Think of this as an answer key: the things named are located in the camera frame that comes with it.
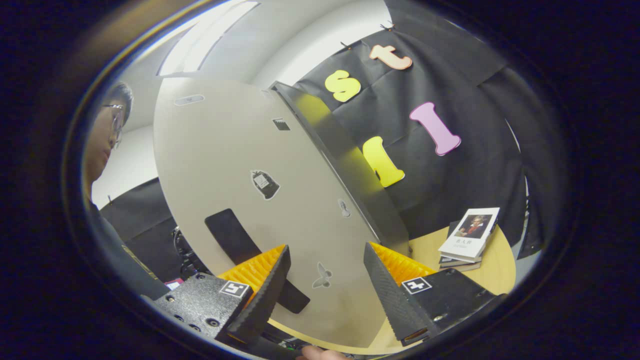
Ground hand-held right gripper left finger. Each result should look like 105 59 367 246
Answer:
152 244 292 346

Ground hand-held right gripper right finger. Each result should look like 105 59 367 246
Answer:
363 241 501 347

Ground black cabinet door handle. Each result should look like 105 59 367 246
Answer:
204 208 311 315

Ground beige cabinet door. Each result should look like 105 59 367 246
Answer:
152 76 401 349

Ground dark cover book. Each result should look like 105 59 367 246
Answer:
438 255 484 269

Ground grey cover book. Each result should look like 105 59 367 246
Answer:
440 262 482 273

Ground white portrait cover book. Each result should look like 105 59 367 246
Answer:
438 207 501 264

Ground black backdrop cloth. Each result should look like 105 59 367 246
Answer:
99 0 546 283

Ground person's head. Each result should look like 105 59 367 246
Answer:
81 81 135 201

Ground thin frame glasses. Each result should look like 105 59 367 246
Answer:
102 103 125 151

